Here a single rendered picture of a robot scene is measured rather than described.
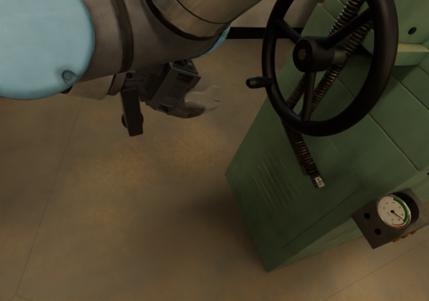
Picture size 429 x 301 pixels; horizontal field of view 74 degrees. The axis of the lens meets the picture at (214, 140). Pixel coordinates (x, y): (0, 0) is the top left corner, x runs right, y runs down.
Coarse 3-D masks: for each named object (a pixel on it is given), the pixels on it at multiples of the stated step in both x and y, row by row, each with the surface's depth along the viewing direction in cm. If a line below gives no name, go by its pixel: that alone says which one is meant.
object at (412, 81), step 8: (392, 72) 55; (400, 72) 53; (408, 72) 52; (416, 72) 51; (424, 72) 50; (400, 80) 54; (408, 80) 52; (416, 80) 51; (424, 80) 50; (408, 88) 53; (416, 88) 51; (424, 88) 50; (416, 96) 51; (424, 96) 50; (424, 104) 50
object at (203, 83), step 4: (204, 72) 48; (208, 72) 48; (204, 76) 48; (208, 76) 49; (212, 76) 49; (200, 80) 49; (204, 80) 49; (208, 80) 49; (200, 84) 50; (204, 84) 50; (208, 84) 50; (192, 88) 49; (196, 88) 50; (200, 88) 50; (204, 88) 50; (216, 100) 52
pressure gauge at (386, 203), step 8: (400, 192) 52; (384, 200) 53; (392, 200) 52; (400, 200) 50; (408, 200) 50; (384, 208) 53; (392, 208) 52; (400, 208) 50; (408, 208) 49; (416, 208) 50; (384, 216) 53; (392, 216) 52; (400, 216) 51; (408, 216) 49; (416, 216) 50; (392, 224) 52; (400, 224) 51; (408, 224) 50
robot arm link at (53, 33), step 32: (0, 0) 17; (32, 0) 18; (64, 0) 19; (96, 0) 21; (0, 32) 17; (32, 32) 18; (64, 32) 19; (96, 32) 21; (0, 64) 18; (32, 64) 19; (64, 64) 20; (96, 64) 23; (0, 96) 20; (32, 96) 19
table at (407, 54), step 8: (328, 0) 55; (336, 0) 53; (328, 8) 55; (336, 8) 53; (336, 16) 53; (368, 32) 48; (368, 40) 48; (368, 48) 48; (400, 48) 46; (408, 48) 46; (416, 48) 47; (424, 48) 48; (400, 56) 46; (408, 56) 47; (416, 56) 48; (424, 56) 49; (400, 64) 48; (408, 64) 49; (416, 64) 50; (424, 64) 50
